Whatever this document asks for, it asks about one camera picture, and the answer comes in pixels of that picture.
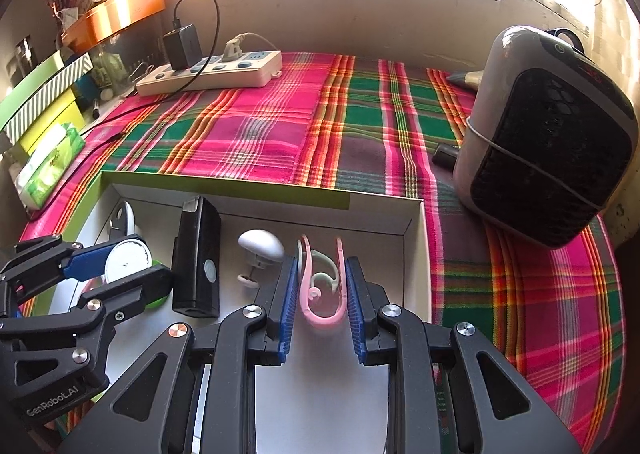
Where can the black charger adapter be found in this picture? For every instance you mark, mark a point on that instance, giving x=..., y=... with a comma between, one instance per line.
x=182, y=49

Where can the pale green ear hook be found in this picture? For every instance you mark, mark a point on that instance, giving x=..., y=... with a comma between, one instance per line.
x=325, y=280

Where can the clear plastic container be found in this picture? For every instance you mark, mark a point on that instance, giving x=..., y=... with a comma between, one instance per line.
x=110, y=69

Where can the blue box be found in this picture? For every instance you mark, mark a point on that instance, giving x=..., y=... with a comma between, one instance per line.
x=86, y=84

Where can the white power strip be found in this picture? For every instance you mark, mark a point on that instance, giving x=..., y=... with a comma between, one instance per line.
x=225, y=76

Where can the white round disc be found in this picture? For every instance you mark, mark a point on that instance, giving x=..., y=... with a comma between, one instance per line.
x=130, y=259

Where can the beige pencil-shaped object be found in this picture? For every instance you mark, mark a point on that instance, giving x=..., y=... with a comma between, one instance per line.
x=467, y=79

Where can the yellow-green box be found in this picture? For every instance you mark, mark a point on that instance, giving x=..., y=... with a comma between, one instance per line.
x=50, y=121

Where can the grey space heater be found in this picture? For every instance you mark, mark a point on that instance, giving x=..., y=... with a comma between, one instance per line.
x=545, y=159

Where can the pink green plaid blanket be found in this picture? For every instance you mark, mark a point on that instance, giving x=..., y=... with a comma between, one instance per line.
x=300, y=124

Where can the green tissue pack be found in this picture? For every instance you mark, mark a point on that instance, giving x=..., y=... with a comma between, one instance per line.
x=50, y=164

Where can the small black cylinder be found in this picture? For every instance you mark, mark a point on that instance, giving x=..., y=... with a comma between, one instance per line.
x=445, y=155

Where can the pink ear-hook headset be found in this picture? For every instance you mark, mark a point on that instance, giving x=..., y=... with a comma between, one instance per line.
x=325, y=321

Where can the pink curved plastic piece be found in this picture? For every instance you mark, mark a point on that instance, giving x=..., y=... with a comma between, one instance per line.
x=92, y=287

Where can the white egg-shaped gadget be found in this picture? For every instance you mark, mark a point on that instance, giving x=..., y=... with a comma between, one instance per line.
x=260, y=241

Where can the black marker pen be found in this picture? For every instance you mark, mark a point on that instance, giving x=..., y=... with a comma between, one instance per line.
x=95, y=111

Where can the green round object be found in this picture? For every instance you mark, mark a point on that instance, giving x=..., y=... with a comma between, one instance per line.
x=157, y=304

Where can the green striped boxes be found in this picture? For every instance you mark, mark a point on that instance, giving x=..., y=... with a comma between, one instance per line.
x=45, y=89

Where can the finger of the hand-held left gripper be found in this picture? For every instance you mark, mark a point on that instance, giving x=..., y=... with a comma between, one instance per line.
x=85, y=261
x=140, y=289

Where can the black rectangular device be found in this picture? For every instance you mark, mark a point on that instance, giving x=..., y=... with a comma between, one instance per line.
x=195, y=244

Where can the orange tray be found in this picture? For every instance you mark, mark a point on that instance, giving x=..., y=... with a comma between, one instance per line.
x=115, y=14

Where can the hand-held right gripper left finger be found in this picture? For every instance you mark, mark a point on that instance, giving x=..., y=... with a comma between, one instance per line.
x=285, y=319

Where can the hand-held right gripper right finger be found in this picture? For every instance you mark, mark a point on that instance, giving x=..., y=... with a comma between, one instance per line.
x=357, y=319

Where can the white box with green rim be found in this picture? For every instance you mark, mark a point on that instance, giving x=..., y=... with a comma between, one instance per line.
x=380, y=244

